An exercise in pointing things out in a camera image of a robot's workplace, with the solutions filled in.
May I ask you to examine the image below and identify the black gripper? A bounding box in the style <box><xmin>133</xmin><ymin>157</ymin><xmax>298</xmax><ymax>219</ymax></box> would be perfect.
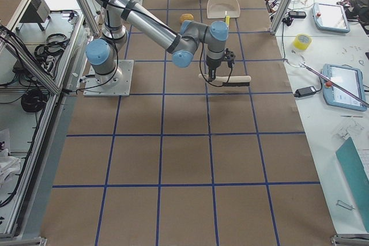
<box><xmin>206</xmin><ymin>48</ymin><xmax>235</xmax><ymax>81</ymax></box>

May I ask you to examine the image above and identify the beige plastic dustpan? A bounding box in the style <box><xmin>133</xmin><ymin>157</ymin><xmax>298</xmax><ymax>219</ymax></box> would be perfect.
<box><xmin>206</xmin><ymin>0</ymin><xmax>240</xmax><ymax>19</ymax></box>

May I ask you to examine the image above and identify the beige hand brush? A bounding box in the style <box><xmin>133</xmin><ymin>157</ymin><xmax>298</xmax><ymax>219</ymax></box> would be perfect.
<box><xmin>198</xmin><ymin>74</ymin><xmax>251</xmax><ymax>88</ymax></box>

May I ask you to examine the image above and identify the brown potato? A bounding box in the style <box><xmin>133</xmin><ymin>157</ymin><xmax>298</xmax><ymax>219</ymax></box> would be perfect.
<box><xmin>179</xmin><ymin>13</ymin><xmax>194</xmax><ymax>24</ymax></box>

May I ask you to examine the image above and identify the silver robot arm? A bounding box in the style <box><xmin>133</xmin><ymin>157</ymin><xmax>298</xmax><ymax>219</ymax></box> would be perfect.
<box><xmin>95</xmin><ymin>0</ymin><xmax>240</xmax><ymax>86</ymax></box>

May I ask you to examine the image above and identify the yellow tape roll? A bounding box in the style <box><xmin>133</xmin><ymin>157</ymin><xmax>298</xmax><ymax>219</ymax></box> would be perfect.
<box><xmin>292</xmin><ymin>33</ymin><xmax>312</xmax><ymax>51</ymax></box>

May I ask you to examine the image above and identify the black power adapter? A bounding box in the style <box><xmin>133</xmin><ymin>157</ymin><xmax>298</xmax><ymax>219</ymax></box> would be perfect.
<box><xmin>293</xmin><ymin>86</ymin><xmax>319</xmax><ymax>98</ymax></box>

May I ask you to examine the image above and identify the upper blue teach pendant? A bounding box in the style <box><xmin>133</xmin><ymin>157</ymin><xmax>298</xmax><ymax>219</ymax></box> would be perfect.
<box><xmin>312</xmin><ymin>3</ymin><xmax>351</xmax><ymax>33</ymax></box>

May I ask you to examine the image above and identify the blue teach pendant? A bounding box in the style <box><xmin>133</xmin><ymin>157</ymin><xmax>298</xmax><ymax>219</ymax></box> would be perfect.
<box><xmin>322</xmin><ymin>64</ymin><xmax>367</xmax><ymax>112</ymax></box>
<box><xmin>312</xmin><ymin>3</ymin><xmax>351</xmax><ymax>33</ymax></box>

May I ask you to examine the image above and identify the lower blue teach pendant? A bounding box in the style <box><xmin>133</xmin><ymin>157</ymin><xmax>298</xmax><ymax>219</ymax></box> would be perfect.
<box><xmin>322</xmin><ymin>64</ymin><xmax>367</xmax><ymax>112</ymax></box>

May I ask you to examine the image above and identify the teal folder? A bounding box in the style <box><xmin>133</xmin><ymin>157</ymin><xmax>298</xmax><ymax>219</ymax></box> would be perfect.
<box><xmin>336</xmin><ymin>137</ymin><xmax>368</xmax><ymax>232</ymax></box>

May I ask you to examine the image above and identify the grey metal box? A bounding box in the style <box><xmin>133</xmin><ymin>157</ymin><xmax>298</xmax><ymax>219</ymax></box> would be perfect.
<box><xmin>16</xmin><ymin>0</ymin><xmax>51</xmax><ymax>31</ymax></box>

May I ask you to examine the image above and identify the coiled black cable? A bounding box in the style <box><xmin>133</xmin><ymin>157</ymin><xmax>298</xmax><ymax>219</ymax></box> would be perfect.
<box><xmin>21</xmin><ymin>88</ymin><xmax>48</xmax><ymax>113</ymax></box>

